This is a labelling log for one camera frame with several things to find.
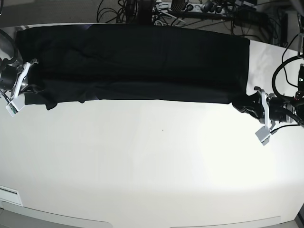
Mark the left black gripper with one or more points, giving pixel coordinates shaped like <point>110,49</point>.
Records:
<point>280,110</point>

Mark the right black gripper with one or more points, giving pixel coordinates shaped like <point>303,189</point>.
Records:
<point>9,77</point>

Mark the black T-shirt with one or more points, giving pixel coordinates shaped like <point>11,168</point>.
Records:
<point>78,63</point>

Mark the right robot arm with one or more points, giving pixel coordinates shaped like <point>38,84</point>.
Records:
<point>11,65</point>

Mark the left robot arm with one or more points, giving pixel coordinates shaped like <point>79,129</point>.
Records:
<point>275,86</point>

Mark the black equipment box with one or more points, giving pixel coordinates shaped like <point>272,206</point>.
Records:
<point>250,18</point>

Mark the white label plate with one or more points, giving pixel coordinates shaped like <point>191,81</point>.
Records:
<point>10,196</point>

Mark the white power strip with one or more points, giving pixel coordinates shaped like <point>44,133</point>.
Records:
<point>207,7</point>

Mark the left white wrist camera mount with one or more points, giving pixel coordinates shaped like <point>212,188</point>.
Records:
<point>264,132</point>

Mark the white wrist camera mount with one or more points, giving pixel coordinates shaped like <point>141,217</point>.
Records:
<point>16,102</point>
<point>264,132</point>

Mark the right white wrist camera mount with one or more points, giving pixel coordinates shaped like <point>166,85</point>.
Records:
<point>16,102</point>

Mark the black table pedestal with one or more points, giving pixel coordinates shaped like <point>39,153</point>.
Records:
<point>139,11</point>

